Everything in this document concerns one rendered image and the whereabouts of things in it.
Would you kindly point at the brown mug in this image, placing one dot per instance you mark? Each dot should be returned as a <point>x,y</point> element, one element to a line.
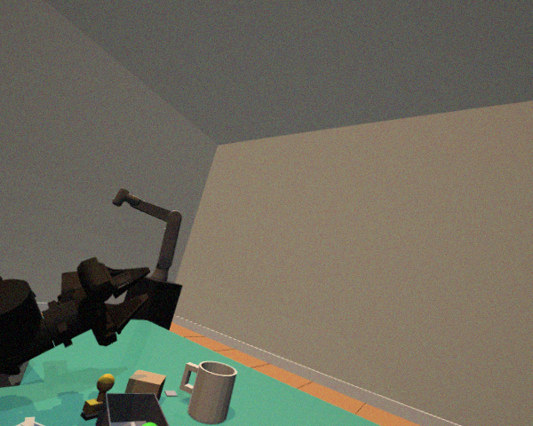
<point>212,390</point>

